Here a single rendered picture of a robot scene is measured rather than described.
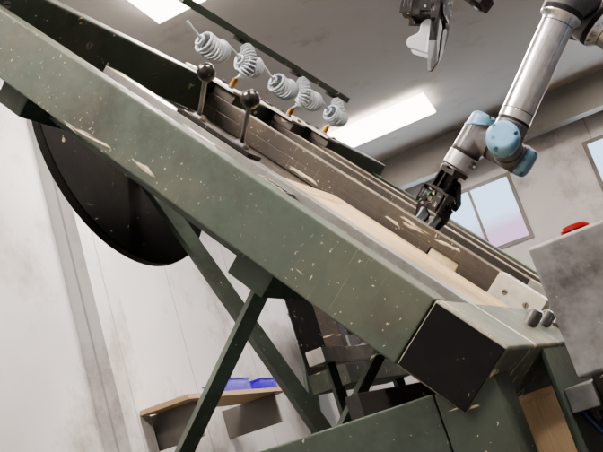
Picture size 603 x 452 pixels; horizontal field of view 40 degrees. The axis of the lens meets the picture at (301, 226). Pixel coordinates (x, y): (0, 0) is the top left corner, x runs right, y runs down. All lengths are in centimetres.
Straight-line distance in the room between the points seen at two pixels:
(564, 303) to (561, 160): 953
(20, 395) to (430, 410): 368
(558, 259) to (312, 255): 35
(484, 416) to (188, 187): 58
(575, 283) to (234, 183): 54
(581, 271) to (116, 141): 79
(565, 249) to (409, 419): 31
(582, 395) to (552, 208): 915
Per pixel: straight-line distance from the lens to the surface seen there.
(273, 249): 128
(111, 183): 259
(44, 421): 479
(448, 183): 210
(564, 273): 114
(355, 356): 242
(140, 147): 144
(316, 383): 290
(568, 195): 1055
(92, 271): 531
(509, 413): 116
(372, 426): 121
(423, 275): 144
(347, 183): 213
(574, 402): 142
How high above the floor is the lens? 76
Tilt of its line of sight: 15 degrees up
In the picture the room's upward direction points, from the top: 18 degrees counter-clockwise
